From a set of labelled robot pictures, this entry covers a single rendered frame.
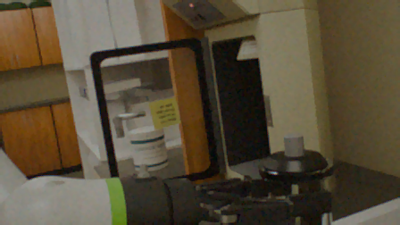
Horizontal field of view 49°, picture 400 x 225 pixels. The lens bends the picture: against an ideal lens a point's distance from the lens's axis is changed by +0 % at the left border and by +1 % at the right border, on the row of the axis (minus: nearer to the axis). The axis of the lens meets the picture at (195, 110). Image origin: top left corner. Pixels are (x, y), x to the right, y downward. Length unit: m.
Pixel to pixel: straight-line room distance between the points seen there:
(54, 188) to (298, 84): 0.63
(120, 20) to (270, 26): 1.30
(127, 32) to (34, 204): 1.71
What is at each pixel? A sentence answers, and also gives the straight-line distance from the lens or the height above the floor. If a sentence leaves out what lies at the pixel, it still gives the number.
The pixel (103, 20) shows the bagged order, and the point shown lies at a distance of 2.25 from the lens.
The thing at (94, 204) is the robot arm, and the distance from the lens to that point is 0.53.
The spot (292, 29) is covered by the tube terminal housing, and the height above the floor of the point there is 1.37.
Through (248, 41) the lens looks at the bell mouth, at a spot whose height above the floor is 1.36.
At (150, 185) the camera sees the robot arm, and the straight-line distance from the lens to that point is 0.55.
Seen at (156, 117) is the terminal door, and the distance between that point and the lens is 1.21.
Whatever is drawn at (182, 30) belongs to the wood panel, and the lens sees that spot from 1.27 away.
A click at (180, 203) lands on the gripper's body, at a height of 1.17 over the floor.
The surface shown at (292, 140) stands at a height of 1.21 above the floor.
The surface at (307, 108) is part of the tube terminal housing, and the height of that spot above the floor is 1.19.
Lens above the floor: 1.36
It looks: 8 degrees down
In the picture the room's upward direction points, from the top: 8 degrees counter-clockwise
